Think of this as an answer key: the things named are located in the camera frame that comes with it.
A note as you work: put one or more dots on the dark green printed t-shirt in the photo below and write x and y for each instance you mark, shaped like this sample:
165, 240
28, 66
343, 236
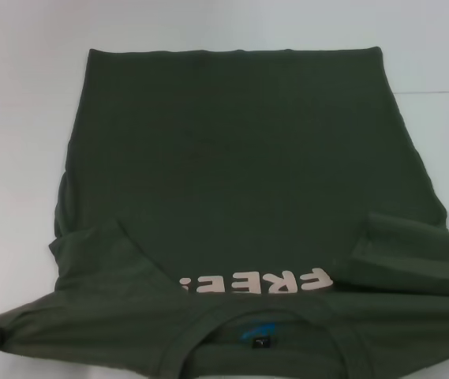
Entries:
224, 177

